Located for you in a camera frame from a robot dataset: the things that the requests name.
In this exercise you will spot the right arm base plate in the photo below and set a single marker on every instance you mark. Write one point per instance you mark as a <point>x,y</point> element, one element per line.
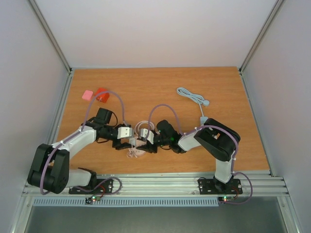
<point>216,187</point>

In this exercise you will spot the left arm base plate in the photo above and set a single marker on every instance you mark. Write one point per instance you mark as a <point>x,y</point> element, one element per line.
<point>98,187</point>

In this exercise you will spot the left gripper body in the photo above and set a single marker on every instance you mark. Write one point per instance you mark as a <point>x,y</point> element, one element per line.
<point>116,144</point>

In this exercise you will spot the round pink power socket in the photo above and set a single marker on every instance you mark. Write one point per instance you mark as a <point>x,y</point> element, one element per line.
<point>134,151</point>

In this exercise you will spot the right controller board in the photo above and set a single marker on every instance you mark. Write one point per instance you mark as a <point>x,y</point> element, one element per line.
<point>225,199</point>

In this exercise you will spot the blue slotted cable duct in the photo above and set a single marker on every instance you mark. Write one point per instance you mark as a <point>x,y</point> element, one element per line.
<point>127,202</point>

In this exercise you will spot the aluminium rail frame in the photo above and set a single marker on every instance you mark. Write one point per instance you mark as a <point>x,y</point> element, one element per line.
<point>185,184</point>

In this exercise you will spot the grey power strip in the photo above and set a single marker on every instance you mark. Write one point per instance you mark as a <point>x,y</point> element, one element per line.
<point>203,119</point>

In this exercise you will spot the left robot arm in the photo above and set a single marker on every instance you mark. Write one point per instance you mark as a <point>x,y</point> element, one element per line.
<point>50,170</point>

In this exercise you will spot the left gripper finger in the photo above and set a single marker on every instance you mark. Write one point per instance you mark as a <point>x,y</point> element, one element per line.
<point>122,146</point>
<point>126,140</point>

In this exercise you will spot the controller board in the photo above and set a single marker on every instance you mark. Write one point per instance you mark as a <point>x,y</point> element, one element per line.
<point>225,199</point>
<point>92,199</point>

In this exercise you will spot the pink square plug adapter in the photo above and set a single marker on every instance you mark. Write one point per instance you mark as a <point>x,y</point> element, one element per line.
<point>87,95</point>

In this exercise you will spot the left controller board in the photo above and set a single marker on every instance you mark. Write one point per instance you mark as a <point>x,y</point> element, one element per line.
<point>92,199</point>

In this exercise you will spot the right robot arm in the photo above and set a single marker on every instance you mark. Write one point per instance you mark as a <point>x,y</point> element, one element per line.
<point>219,140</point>

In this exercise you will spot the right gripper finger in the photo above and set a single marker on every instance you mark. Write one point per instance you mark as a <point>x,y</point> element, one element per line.
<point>150,148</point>
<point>140,142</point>

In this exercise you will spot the orange cube socket adapter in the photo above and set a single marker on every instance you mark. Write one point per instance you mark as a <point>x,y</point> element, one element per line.
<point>102,95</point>

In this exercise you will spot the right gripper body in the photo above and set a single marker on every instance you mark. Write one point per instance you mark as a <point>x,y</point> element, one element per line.
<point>154,131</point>

